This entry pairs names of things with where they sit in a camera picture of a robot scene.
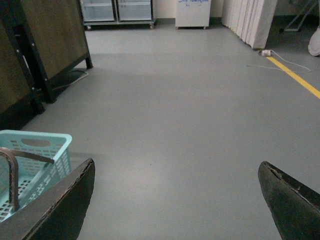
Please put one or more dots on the dark wooden shelf unit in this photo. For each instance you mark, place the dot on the dark wooden shelf unit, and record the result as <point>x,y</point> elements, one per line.
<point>40,41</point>

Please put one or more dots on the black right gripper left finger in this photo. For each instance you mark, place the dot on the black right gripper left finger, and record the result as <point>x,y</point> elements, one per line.
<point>57,214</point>

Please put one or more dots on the glass door display cabinet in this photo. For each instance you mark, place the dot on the glass door display cabinet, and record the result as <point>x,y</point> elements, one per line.
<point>117,12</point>

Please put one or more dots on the white shoe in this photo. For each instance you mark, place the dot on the white shoe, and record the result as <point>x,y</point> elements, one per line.
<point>314,43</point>

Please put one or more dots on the brown basket handle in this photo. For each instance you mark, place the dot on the brown basket handle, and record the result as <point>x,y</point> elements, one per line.
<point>10,156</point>

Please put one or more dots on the light blue plastic basket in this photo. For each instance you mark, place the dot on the light blue plastic basket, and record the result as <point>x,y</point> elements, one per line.
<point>34,177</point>

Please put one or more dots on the white folding partition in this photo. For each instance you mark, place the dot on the white folding partition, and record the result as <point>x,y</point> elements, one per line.
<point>250,20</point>

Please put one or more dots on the white chest freezer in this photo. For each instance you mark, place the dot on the white chest freezer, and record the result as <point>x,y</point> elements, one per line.
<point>192,13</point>

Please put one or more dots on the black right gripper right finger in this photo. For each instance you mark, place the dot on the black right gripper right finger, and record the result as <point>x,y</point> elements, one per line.
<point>295,208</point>

